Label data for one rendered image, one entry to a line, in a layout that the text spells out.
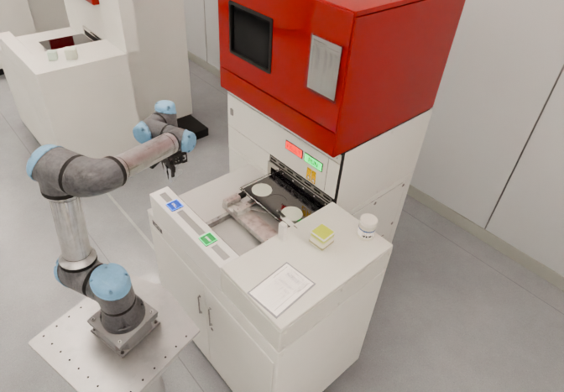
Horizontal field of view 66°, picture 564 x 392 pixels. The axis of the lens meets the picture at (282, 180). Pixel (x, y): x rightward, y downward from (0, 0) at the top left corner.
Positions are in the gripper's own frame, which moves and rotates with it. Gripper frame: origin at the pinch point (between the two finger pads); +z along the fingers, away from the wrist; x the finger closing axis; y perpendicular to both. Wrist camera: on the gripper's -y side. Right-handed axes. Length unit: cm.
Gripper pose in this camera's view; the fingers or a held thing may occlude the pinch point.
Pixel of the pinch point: (169, 180)
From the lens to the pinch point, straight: 186.6
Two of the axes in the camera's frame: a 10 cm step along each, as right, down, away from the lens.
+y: 7.5, -3.8, 5.5
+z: -0.6, 7.8, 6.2
